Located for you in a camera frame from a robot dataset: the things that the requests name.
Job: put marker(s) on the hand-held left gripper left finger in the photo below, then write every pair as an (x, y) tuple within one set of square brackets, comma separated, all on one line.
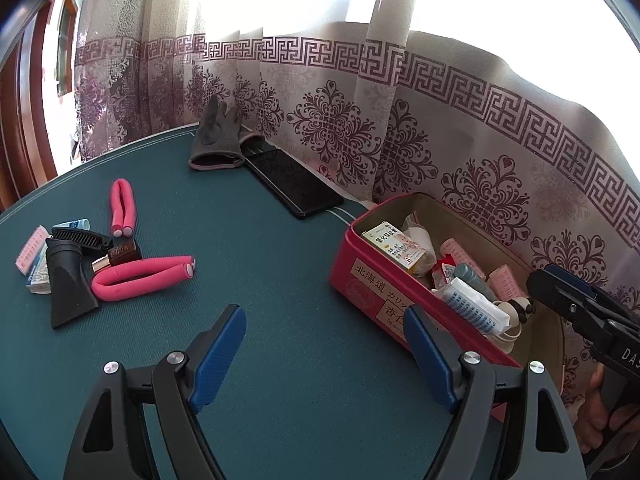
[(220, 355)]

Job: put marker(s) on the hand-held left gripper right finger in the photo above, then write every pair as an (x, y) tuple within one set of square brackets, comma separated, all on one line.
[(430, 360)]

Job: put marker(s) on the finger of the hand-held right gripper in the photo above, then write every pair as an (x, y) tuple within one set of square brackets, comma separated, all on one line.
[(550, 292), (575, 282)]

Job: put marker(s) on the panda figurine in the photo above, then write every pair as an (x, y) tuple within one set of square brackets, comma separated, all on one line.
[(522, 307)]

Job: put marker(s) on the white tissue pack blue print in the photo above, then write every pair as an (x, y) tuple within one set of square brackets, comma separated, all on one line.
[(470, 305)]

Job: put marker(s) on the grey blue tube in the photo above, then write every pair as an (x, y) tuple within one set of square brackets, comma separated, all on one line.
[(472, 280)]

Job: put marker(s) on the red tin container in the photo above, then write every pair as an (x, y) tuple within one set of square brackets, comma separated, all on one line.
[(370, 280)]

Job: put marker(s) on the pink foam curler rod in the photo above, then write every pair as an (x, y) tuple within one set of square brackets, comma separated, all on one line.
[(122, 205), (145, 272)]

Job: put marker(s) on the yellow medicine box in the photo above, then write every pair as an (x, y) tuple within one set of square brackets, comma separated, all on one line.
[(390, 242)]

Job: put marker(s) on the brown bottle gold cap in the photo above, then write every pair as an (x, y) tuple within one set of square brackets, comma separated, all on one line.
[(122, 255)]

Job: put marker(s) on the black hair dryer nozzle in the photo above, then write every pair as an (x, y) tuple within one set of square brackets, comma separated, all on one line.
[(70, 285)]

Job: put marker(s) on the black comb attachment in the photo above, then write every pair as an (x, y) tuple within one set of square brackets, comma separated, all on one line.
[(82, 237)]

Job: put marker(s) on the blue white long box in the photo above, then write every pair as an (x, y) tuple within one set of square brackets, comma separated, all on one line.
[(39, 280)]

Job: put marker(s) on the pink plastic hair roller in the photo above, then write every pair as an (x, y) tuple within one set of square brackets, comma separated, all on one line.
[(31, 252)]

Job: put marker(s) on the person's right hand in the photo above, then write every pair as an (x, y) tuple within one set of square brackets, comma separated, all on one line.
[(622, 422)]

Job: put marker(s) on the black phone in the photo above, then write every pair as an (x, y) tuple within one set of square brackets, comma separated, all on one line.
[(295, 182)]

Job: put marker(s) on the patterned lace curtain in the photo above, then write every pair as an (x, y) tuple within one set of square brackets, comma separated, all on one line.
[(350, 110)]

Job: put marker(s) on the wooden door frame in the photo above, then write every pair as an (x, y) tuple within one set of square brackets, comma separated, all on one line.
[(25, 110)]

